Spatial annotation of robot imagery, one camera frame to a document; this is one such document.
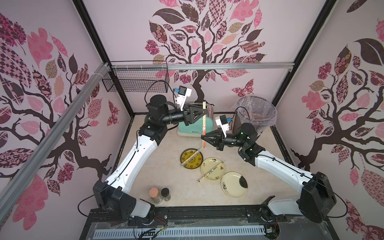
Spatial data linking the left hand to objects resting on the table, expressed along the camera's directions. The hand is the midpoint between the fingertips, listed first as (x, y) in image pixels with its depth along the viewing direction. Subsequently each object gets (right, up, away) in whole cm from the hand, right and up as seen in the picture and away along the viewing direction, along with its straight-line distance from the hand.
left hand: (205, 113), depth 61 cm
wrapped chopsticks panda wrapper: (+5, -33, +27) cm, 43 cm away
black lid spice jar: (-19, -38, +12) cm, 45 cm away
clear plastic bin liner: (+38, +5, +37) cm, 53 cm away
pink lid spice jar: (-24, -39, +10) cm, 47 cm away
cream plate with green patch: (+18, -39, +23) cm, 49 cm away
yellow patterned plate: (-4, -29, +32) cm, 43 cm away
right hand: (-1, -10, +4) cm, 11 cm away
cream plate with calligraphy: (+5, -29, +29) cm, 41 cm away
